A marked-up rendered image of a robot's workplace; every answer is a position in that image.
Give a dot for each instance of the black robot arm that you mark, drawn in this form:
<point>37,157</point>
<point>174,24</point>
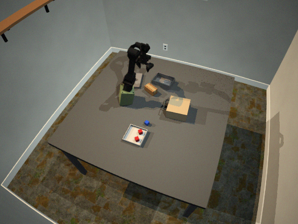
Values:
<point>133,54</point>

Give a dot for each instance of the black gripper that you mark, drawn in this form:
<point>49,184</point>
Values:
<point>140,61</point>

